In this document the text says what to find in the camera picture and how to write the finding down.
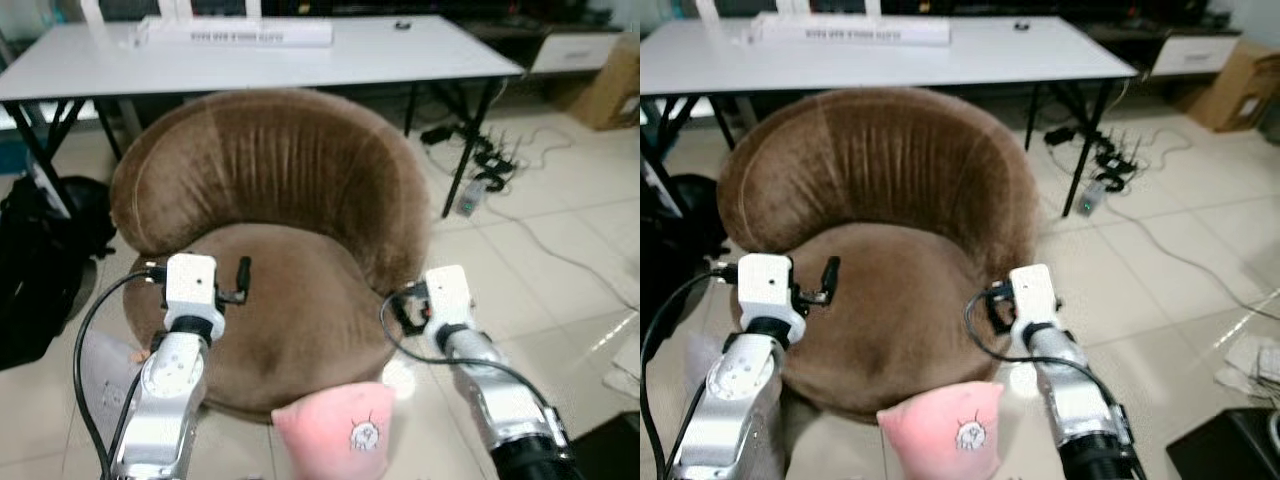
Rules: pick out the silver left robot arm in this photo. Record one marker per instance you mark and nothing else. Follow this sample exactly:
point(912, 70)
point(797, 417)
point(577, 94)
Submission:
point(165, 400)
point(735, 400)

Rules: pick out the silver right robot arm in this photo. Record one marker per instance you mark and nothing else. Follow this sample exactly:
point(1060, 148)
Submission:
point(500, 400)
point(1080, 400)

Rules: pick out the brown round velvet sofa chair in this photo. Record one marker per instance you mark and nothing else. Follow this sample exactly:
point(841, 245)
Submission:
point(890, 300)
point(290, 300)

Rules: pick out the pink pillow with cartoon print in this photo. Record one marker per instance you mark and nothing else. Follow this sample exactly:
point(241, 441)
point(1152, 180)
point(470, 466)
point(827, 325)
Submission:
point(935, 435)
point(325, 430)

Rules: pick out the grey power strip with plugs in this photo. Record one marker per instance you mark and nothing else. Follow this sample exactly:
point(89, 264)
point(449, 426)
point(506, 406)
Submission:
point(1092, 198)
point(470, 198)

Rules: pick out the black backpack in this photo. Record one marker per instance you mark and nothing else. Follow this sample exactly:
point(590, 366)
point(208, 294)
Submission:
point(675, 250)
point(40, 270)

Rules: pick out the black power adapter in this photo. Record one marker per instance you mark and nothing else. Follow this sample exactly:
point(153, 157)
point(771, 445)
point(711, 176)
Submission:
point(437, 134)
point(1058, 135)

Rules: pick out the white crumpled papers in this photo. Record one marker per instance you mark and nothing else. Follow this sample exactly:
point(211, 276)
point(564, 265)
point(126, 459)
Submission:
point(625, 365)
point(1250, 365)

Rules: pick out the white table with black legs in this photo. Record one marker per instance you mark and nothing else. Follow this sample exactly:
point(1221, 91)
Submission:
point(250, 65)
point(880, 65)

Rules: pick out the black box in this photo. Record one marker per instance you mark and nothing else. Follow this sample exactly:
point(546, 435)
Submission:
point(1225, 450)
point(610, 450)

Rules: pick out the long white printed box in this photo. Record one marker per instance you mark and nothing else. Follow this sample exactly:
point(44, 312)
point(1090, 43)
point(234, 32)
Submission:
point(240, 33)
point(855, 30)

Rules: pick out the brown cardboard box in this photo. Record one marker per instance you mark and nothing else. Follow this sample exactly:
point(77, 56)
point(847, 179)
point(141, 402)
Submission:
point(612, 90)
point(1240, 90)

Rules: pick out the white drawer cabinet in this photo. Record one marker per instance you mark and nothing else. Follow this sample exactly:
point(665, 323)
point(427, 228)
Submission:
point(1195, 56)
point(575, 53)

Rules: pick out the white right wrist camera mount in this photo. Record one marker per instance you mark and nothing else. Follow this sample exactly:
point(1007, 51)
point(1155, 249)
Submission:
point(1033, 295)
point(448, 295)

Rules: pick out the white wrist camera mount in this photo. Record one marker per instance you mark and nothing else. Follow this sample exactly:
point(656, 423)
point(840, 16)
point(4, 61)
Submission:
point(765, 285)
point(448, 295)
point(190, 285)
point(1033, 295)

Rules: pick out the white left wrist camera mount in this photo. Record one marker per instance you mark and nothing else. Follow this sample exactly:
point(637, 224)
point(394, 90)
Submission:
point(765, 285)
point(190, 285)

